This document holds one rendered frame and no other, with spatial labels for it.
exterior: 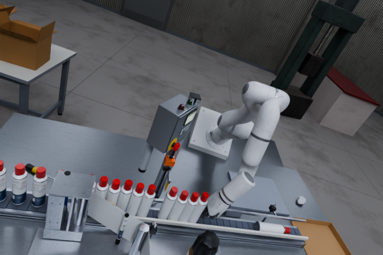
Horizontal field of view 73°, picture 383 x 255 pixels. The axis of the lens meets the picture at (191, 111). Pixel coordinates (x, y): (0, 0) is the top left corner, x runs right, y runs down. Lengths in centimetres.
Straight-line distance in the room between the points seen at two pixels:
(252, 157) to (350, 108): 525
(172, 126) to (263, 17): 705
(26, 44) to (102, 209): 163
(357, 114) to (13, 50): 597
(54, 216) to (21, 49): 164
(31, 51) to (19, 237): 153
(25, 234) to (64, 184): 33
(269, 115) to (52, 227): 96
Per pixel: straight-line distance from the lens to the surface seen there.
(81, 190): 105
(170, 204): 127
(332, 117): 629
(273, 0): 787
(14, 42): 250
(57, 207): 109
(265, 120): 113
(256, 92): 124
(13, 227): 136
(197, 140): 191
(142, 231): 108
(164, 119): 98
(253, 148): 116
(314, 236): 192
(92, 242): 125
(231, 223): 153
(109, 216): 119
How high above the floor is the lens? 195
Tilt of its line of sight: 28 degrees down
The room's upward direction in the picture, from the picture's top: 23 degrees clockwise
